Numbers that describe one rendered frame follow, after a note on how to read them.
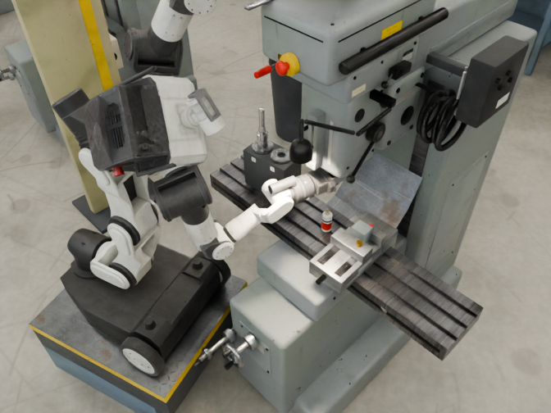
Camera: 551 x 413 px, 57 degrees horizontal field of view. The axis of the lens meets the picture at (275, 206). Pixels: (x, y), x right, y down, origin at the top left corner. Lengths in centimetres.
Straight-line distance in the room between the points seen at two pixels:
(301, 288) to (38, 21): 186
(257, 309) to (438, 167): 89
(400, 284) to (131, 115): 111
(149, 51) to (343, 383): 169
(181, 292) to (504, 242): 210
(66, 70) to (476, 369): 267
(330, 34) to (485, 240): 243
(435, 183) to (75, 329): 172
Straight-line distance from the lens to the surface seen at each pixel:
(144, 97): 147
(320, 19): 134
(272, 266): 205
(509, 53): 166
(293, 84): 369
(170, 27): 146
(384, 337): 267
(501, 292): 327
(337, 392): 250
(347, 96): 147
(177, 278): 239
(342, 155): 164
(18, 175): 421
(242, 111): 439
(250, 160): 216
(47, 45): 299
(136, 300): 239
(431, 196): 215
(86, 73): 314
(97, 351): 249
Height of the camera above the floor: 244
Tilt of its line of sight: 44 degrees down
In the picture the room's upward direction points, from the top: 1 degrees counter-clockwise
